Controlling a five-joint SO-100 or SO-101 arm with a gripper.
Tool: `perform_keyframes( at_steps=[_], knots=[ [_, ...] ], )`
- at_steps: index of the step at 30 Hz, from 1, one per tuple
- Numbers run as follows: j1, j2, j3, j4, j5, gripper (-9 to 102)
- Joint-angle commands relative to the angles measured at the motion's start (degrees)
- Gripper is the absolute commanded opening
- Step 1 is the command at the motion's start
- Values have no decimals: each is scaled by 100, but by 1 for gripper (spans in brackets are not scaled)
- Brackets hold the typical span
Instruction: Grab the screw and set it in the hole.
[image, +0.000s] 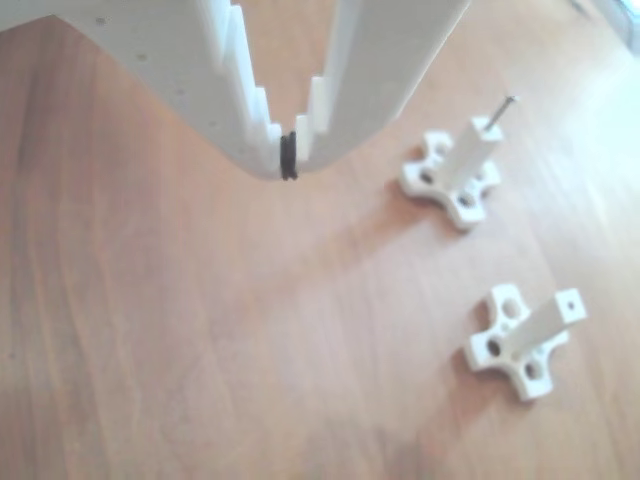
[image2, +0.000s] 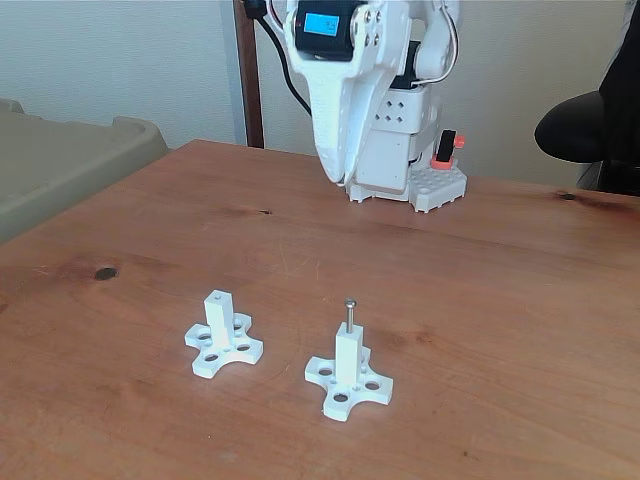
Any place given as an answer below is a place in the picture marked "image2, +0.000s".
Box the black office chair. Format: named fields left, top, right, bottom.
left=533, top=0, right=640, bottom=196

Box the beige plastic bin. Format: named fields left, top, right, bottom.
left=0, top=98, right=170, bottom=246

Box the black camera cable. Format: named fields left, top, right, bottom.
left=243, top=0, right=314, bottom=115

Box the red white black servo cable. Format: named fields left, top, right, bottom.
left=413, top=0, right=460, bottom=85
left=268, top=0, right=292, bottom=30

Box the white cross-base post stand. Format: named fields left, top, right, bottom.
left=183, top=289, right=265, bottom=379
left=303, top=322, right=395, bottom=421

